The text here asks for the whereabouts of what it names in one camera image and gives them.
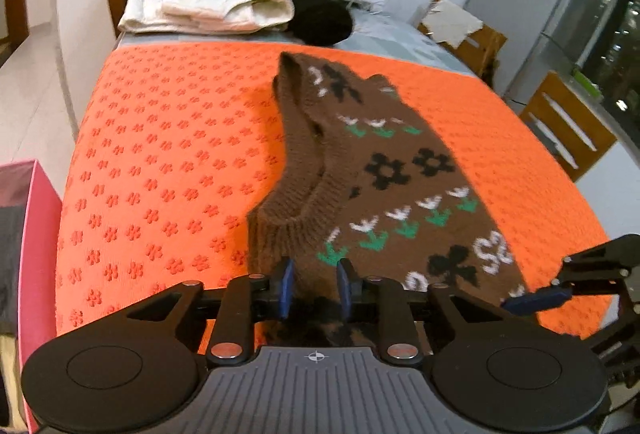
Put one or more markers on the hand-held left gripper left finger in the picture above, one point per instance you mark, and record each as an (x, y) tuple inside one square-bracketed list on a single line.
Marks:
[(287, 289)]

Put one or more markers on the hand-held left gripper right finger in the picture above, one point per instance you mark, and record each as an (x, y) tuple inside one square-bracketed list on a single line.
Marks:
[(344, 286)]

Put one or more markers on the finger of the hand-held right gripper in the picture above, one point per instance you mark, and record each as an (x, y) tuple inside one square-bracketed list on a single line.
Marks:
[(535, 300), (600, 259)]

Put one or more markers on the brown patterned knit sweater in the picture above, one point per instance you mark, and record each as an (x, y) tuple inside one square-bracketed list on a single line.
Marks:
[(400, 174)]

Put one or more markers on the orange flower pattern mat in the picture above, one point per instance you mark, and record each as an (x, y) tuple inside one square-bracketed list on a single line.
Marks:
[(175, 139)]

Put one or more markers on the dark window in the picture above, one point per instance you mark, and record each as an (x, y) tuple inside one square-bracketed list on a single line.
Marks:
[(620, 14)]

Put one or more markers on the pink storage box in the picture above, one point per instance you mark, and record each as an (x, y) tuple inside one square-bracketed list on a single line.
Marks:
[(42, 234)]

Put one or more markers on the black rolled garment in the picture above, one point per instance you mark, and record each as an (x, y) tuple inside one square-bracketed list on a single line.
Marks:
[(320, 19)]

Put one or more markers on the grey cloth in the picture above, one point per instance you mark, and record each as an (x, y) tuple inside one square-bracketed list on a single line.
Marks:
[(10, 264)]

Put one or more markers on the beige cloth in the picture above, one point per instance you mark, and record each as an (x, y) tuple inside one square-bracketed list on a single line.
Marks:
[(450, 22)]

